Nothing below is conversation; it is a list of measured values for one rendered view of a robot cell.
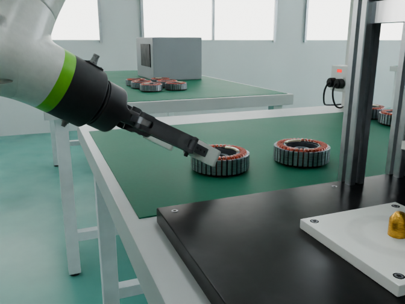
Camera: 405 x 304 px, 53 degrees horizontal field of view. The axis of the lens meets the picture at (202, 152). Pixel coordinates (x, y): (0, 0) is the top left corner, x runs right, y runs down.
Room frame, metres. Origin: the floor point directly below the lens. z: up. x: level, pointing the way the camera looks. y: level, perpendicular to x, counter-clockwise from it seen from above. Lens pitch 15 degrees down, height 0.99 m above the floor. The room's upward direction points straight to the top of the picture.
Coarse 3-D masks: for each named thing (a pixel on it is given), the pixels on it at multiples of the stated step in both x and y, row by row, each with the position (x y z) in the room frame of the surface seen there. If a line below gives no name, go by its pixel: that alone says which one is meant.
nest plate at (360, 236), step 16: (368, 208) 0.49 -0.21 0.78; (384, 208) 0.49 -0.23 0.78; (400, 208) 0.49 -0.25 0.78; (304, 224) 0.44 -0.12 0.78; (320, 224) 0.44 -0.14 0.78; (336, 224) 0.44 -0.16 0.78; (352, 224) 0.44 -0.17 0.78; (368, 224) 0.44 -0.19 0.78; (384, 224) 0.44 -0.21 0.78; (320, 240) 0.42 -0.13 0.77; (336, 240) 0.40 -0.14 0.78; (352, 240) 0.40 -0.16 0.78; (368, 240) 0.40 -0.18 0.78; (384, 240) 0.40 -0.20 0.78; (400, 240) 0.40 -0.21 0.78; (352, 256) 0.37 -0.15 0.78; (368, 256) 0.36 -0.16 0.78; (384, 256) 0.36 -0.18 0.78; (400, 256) 0.36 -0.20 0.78; (368, 272) 0.35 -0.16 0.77; (384, 272) 0.34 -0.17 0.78; (400, 272) 0.34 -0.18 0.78; (400, 288) 0.32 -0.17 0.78
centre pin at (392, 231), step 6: (396, 216) 0.41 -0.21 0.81; (402, 216) 0.41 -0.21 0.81; (390, 222) 0.41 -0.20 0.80; (396, 222) 0.40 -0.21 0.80; (402, 222) 0.40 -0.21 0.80; (390, 228) 0.41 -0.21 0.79; (396, 228) 0.40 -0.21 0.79; (402, 228) 0.40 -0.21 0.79; (390, 234) 0.41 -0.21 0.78; (396, 234) 0.40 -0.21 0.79; (402, 234) 0.40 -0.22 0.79
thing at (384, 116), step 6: (372, 108) 1.27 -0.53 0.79; (378, 108) 1.27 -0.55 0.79; (384, 108) 1.28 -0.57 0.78; (372, 114) 1.26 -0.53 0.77; (378, 114) 1.21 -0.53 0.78; (384, 114) 1.17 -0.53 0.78; (390, 114) 1.16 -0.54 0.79; (378, 120) 1.20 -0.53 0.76; (384, 120) 1.17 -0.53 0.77; (390, 120) 1.16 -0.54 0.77
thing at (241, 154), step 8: (216, 144) 0.80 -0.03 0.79; (224, 144) 0.80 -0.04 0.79; (224, 152) 0.78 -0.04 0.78; (232, 152) 0.77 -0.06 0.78; (240, 152) 0.74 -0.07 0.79; (248, 152) 0.76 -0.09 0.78; (192, 160) 0.74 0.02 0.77; (224, 160) 0.70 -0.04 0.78; (232, 160) 0.71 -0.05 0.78; (240, 160) 0.71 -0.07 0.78; (248, 160) 0.74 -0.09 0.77; (192, 168) 0.74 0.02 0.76; (200, 168) 0.71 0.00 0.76; (208, 168) 0.70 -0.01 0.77; (216, 168) 0.71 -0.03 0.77; (224, 168) 0.70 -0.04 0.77; (232, 168) 0.70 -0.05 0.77; (240, 168) 0.71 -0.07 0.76; (248, 168) 0.74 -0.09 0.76; (224, 176) 0.70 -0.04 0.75
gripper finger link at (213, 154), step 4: (200, 144) 0.65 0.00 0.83; (204, 144) 0.65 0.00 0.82; (208, 148) 0.66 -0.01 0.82; (212, 148) 0.66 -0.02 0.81; (184, 152) 0.63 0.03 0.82; (208, 152) 0.66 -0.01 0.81; (212, 152) 0.66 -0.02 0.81; (216, 152) 0.67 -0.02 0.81; (220, 152) 0.67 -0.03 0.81; (192, 156) 0.64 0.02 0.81; (196, 156) 0.64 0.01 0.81; (200, 156) 0.65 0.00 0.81; (208, 156) 0.66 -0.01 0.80; (212, 156) 0.66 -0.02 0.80; (216, 156) 0.67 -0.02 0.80; (200, 160) 0.65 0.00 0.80; (204, 160) 0.65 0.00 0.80; (208, 160) 0.66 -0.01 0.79; (212, 160) 0.66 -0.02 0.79; (216, 160) 0.67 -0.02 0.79; (208, 164) 0.66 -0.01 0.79; (212, 164) 0.66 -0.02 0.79
